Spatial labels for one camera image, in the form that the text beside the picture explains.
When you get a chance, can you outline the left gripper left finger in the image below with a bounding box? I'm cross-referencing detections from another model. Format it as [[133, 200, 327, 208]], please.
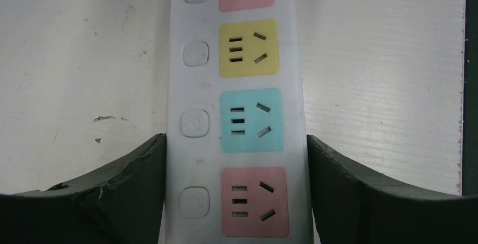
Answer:
[[1, 134, 167, 243]]

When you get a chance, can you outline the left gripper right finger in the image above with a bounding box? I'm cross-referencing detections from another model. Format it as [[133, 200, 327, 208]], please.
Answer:
[[307, 135, 477, 243]]

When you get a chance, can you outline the white multicolour power strip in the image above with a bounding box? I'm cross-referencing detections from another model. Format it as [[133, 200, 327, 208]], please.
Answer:
[[160, 0, 315, 243]]

